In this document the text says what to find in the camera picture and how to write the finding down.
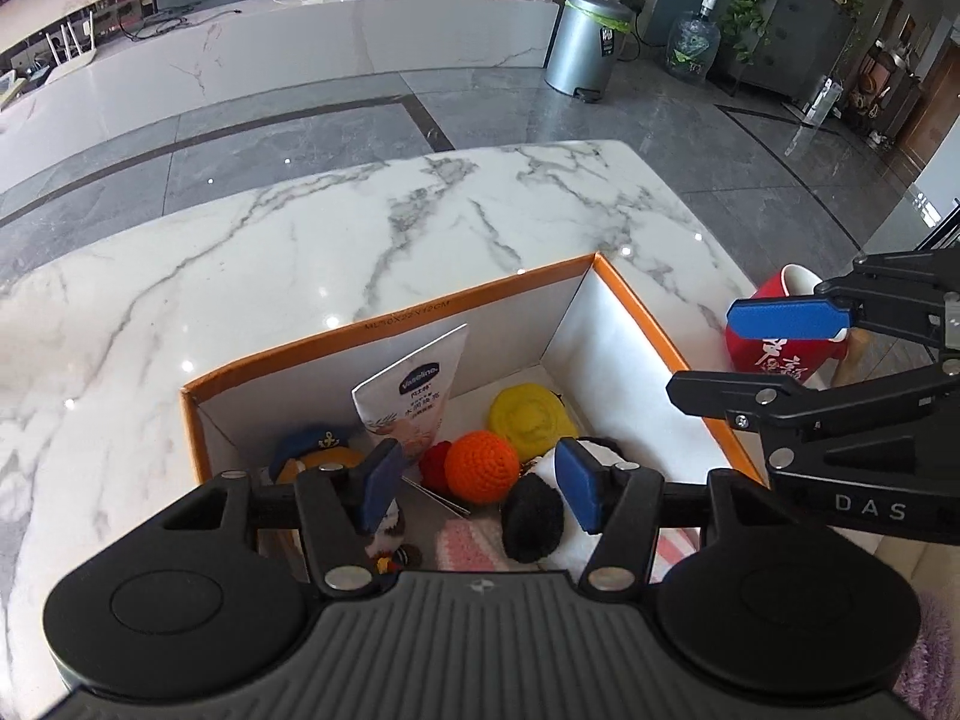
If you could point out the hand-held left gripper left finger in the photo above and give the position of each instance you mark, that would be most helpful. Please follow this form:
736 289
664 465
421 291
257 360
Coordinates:
379 484

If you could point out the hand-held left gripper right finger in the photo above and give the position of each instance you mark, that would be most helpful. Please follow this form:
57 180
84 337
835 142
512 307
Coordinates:
581 484

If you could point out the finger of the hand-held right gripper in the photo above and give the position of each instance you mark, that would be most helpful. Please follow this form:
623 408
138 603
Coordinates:
787 319
735 394

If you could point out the red crochet ball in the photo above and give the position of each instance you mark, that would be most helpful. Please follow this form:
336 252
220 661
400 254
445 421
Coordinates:
433 465

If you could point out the panda plush pink striped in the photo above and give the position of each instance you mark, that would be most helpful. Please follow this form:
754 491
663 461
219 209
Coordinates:
532 521

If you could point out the red panda plush sailor outfit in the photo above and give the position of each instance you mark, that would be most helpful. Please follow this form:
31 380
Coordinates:
322 442

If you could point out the yellow crochet toy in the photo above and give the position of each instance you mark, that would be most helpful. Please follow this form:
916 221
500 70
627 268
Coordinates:
529 416

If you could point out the white lotion tube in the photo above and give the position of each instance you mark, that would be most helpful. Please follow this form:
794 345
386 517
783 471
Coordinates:
409 390

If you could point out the orange crochet ball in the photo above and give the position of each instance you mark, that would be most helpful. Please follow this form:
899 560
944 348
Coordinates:
480 465

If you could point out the orange cardboard box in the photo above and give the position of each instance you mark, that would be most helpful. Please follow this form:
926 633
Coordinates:
637 360

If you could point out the purple fluffy blanket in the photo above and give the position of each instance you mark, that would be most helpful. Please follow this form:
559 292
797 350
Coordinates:
937 652

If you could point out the brown wooden cabinet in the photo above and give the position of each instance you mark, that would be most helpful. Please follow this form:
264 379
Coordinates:
885 90

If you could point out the clear water jug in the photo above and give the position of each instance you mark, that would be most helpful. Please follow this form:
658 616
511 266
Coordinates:
694 45

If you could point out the grey metal cabinet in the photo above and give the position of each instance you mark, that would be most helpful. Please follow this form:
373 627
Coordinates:
802 22

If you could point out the silver pedal trash can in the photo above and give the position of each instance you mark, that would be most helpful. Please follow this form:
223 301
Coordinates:
585 45

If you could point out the white marble tv cabinet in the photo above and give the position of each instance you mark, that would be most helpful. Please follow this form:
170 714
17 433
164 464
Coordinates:
300 45

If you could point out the white router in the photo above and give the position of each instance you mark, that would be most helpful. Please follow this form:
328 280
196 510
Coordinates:
71 67

